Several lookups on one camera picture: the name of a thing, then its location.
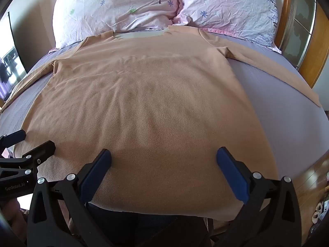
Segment purple bed sheet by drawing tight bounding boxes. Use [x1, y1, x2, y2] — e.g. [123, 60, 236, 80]
[0, 29, 329, 186]

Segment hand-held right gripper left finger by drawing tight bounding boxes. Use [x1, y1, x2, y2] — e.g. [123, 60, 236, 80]
[27, 148, 113, 247]

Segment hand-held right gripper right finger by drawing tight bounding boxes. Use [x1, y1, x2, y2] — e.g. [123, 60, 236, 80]
[216, 147, 303, 247]

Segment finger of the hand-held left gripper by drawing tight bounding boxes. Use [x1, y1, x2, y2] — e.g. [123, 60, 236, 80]
[0, 130, 28, 152]
[0, 140, 56, 179]

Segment pink floral pillow with tree print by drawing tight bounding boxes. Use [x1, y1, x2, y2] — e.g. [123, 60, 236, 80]
[52, 0, 181, 50]

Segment wooden headboard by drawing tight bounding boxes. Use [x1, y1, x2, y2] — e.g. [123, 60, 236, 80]
[274, 0, 329, 89]

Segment window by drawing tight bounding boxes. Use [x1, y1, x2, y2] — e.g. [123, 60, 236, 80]
[0, 12, 27, 101]

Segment white fuzzy slippers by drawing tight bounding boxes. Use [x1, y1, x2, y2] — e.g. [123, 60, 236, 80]
[310, 201, 329, 224]

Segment tan long-sleeve shirt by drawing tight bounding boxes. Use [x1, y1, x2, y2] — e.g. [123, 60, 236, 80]
[0, 27, 322, 221]

